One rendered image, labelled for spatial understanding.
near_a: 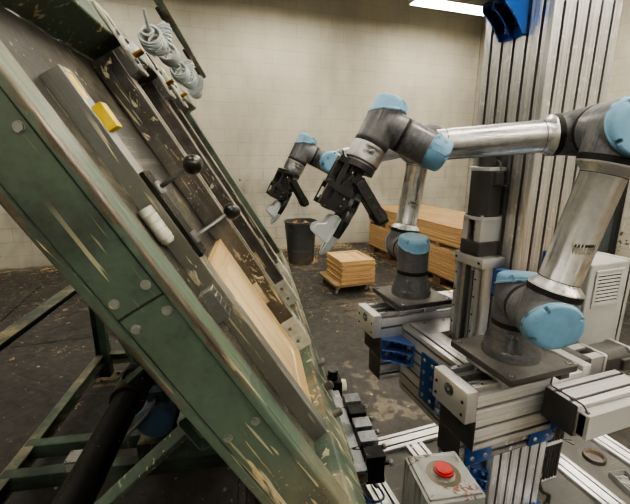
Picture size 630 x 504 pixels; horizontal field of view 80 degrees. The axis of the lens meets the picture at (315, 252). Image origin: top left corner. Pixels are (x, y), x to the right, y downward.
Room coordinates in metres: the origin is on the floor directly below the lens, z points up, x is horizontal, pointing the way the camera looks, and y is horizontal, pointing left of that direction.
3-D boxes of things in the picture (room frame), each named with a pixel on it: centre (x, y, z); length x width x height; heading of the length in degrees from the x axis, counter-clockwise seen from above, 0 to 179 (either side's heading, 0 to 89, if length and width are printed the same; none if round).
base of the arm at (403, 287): (1.41, -0.38, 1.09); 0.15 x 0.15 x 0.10
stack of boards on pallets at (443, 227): (5.28, -1.80, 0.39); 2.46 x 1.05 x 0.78; 19
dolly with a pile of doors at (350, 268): (4.48, -0.38, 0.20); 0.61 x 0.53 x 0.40; 19
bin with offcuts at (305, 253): (5.64, 0.22, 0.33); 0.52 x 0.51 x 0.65; 19
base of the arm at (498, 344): (0.94, -0.54, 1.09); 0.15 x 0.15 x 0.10
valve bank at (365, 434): (1.06, -0.13, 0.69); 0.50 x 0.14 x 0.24; 9
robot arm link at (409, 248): (1.42, -0.38, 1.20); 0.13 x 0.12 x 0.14; 5
